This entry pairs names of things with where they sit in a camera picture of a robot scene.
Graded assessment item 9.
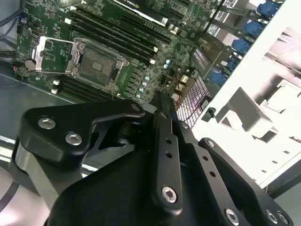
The metal socket cover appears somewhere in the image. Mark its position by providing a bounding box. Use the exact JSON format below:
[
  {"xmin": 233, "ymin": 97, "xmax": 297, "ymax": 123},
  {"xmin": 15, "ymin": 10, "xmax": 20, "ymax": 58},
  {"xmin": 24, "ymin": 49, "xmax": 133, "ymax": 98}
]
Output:
[{"xmin": 34, "ymin": 35, "xmax": 82, "ymax": 76}]

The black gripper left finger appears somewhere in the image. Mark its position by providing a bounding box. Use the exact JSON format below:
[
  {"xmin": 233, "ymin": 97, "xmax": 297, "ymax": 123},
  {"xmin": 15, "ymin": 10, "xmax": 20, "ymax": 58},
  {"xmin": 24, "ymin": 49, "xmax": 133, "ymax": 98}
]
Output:
[{"xmin": 13, "ymin": 91, "xmax": 185, "ymax": 215}]

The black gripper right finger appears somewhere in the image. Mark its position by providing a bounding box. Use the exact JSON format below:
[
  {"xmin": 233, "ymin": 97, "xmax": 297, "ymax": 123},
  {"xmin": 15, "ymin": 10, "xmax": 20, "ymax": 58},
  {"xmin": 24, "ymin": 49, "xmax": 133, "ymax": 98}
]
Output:
[{"xmin": 173, "ymin": 101, "xmax": 294, "ymax": 226}]

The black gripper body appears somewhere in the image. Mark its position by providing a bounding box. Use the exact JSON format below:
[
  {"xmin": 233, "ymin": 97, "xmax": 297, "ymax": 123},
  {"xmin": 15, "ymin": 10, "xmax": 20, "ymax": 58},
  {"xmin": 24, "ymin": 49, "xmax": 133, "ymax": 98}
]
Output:
[{"xmin": 46, "ymin": 116, "xmax": 230, "ymax": 226}]

